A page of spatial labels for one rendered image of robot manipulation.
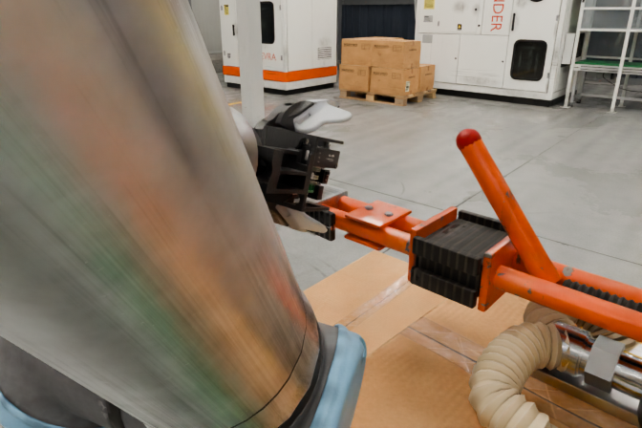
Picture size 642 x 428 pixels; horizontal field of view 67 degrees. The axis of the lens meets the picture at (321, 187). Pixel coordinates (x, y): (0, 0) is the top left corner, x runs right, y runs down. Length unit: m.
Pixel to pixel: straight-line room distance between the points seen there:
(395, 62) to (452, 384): 6.85
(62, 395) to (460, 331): 0.44
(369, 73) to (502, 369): 7.20
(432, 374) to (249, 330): 0.41
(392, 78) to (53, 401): 7.10
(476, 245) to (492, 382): 0.13
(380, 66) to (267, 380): 7.30
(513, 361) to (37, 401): 0.35
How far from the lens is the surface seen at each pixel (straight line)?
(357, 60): 7.70
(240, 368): 0.17
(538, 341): 0.48
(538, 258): 0.47
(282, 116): 0.49
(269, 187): 0.39
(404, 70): 7.23
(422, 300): 1.42
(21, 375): 0.34
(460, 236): 0.51
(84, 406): 0.32
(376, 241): 0.53
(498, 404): 0.43
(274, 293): 0.17
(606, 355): 0.49
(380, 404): 0.52
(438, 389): 0.54
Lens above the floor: 1.30
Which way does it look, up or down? 20 degrees down
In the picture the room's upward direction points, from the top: straight up
